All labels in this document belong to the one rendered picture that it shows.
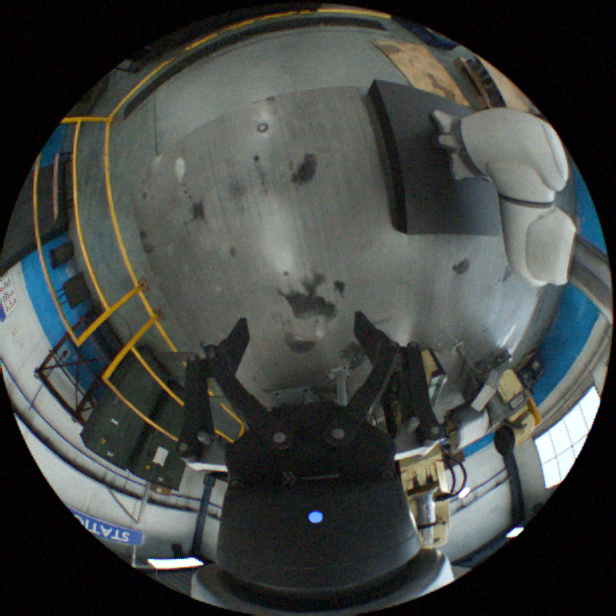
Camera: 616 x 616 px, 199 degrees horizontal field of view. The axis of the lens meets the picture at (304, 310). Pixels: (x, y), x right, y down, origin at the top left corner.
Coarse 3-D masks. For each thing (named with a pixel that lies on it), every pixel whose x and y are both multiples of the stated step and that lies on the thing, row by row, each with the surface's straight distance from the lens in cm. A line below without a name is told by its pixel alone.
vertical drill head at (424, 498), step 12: (432, 480) 109; (408, 492) 110; (420, 492) 106; (432, 492) 110; (420, 504) 112; (432, 504) 113; (420, 516) 113; (432, 516) 114; (432, 528) 116; (432, 540) 119
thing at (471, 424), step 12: (456, 408) 113; (468, 408) 111; (444, 420) 124; (456, 420) 106; (468, 420) 108; (480, 420) 111; (444, 432) 127; (456, 432) 109; (468, 432) 109; (480, 432) 115; (456, 444) 114
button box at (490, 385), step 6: (492, 372) 72; (498, 372) 73; (486, 378) 76; (492, 378) 71; (498, 378) 72; (486, 384) 69; (492, 384) 70; (480, 390) 74; (486, 390) 71; (492, 390) 70; (480, 396) 75; (486, 396) 74; (474, 402) 80; (480, 402) 78; (486, 402) 77; (480, 408) 81
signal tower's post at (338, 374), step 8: (336, 368) 67; (344, 368) 66; (336, 376) 67; (344, 376) 71; (336, 384) 65; (344, 384) 66; (336, 392) 65; (344, 392) 63; (336, 400) 63; (344, 400) 61
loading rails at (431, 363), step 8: (424, 352) 74; (432, 352) 74; (424, 360) 72; (432, 360) 71; (400, 368) 69; (432, 368) 69; (440, 368) 70; (400, 376) 68; (432, 376) 68; (440, 376) 68; (400, 384) 72; (432, 384) 74; (440, 384) 74; (400, 392) 77; (432, 392) 80; (400, 400) 83; (432, 400) 87; (400, 408) 89; (400, 416) 103; (400, 424) 111
